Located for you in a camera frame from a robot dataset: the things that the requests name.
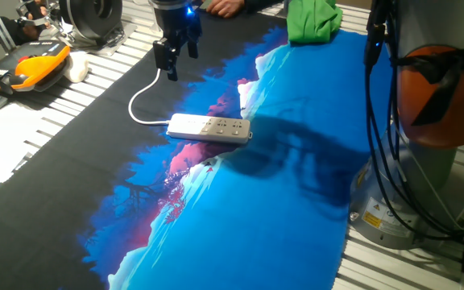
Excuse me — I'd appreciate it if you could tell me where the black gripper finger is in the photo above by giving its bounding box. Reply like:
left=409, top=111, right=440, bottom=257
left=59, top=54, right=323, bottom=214
left=186, top=39, right=200, bottom=60
left=152, top=37, right=179, bottom=82

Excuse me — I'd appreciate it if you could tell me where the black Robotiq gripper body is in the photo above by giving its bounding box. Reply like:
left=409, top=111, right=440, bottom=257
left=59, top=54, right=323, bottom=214
left=149, top=0, right=203, bottom=48

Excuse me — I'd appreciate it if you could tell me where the white power strip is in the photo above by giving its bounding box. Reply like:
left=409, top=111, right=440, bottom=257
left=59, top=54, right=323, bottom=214
left=166, top=113, right=254, bottom=146

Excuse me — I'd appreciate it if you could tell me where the orange black power tool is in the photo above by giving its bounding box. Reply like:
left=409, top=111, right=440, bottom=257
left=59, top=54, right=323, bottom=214
left=0, top=39, right=73, bottom=96

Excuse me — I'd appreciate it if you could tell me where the bare person hand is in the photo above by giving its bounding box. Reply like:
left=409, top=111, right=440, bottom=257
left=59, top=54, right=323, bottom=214
left=205, top=0, right=247, bottom=19

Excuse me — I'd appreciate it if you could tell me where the person hand with black strap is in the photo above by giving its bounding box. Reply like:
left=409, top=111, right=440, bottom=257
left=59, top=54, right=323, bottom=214
left=16, top=0, right=52, bottom=40

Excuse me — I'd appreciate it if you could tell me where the black round drum device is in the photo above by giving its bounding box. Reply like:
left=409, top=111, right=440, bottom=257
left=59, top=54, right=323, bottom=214
left=58, top=0, right=139, bottom=57

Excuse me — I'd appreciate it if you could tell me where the white rounded plastic object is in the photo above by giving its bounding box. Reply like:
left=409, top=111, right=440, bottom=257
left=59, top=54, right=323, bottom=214
left=63, top=51, right=90, bottom=84

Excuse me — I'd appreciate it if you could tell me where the silver metal handheld rig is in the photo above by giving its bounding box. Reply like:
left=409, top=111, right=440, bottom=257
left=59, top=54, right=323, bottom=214
left=16, top=0, right=76, bottom=46

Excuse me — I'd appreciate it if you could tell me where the green folded cloth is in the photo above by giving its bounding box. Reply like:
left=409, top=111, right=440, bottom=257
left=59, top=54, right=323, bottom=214
left=286, top=0, right=344, bottom=45

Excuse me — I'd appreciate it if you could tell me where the blue black printed cloth mat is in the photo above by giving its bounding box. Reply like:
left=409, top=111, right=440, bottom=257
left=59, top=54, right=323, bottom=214
left=0, top=11, right=392, bottom=290

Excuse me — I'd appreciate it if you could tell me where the white power strip cable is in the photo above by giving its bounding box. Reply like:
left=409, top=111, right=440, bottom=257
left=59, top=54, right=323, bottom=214
left=127, top=68, right=171, bottom=126

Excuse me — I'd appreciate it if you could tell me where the black cable with blue-lit plug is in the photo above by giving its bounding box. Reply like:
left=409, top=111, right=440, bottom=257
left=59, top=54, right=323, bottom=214
left=362, top=0, right=387, bottom=68

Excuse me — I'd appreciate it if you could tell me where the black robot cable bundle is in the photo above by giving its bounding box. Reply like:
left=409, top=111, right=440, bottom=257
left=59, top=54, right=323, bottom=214
left=363, top=60, right=464, bottom=242

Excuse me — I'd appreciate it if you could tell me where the black tape strap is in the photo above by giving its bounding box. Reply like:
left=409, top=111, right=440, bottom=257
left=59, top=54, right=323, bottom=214
left=391, top=43, right=464, bottom=128

